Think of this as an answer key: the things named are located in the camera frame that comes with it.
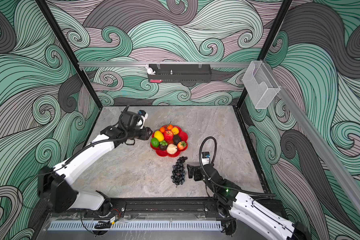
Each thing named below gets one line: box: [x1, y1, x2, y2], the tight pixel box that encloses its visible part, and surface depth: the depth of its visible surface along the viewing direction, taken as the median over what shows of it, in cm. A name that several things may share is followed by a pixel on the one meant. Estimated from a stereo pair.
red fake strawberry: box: [177, 140, 187, 151], surface depth 92 cm
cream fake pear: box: [166, 143, 178, 155], surface depth 92 cm
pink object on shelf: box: [149, 79, 163, 83], surface depth 91 cm
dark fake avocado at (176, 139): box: [173, 134, 181, 146], surface depth 98 cm
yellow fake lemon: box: [154, 130, 165, 142], surface depth 96 cm
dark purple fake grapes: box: [171, 156, 188, 188], surface depth 83 cm
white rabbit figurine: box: [145, 64, 156, 75], surface depth 87 cm
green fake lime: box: [151, 137, 160, 148], surface depth 94 cm
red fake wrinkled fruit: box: [164, 130, 174, 143], surface depth 99 cm
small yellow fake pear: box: [171, 127, 179, 135], surface depth 101 cm
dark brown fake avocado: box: [159, 140, 168, 151], surface depth 94 cm
